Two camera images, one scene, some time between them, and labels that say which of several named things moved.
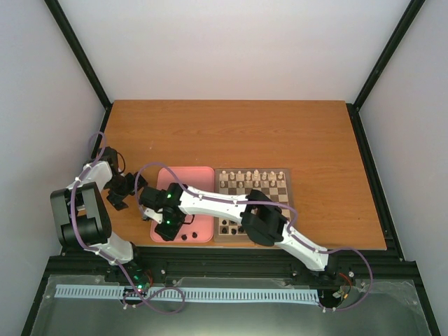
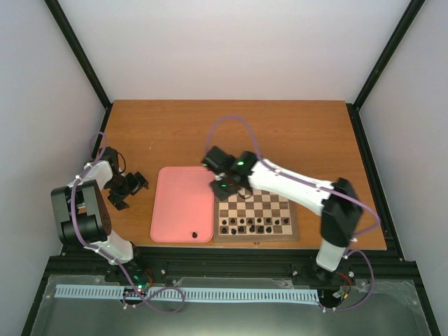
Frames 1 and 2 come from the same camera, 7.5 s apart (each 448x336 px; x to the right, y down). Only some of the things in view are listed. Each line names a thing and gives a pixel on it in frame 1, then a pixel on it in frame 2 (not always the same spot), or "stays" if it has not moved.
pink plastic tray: (202, 230) stays
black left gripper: (117, 200) stays
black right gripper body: (173, 227) -> (222, 194)
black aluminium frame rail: (275, 260) stays
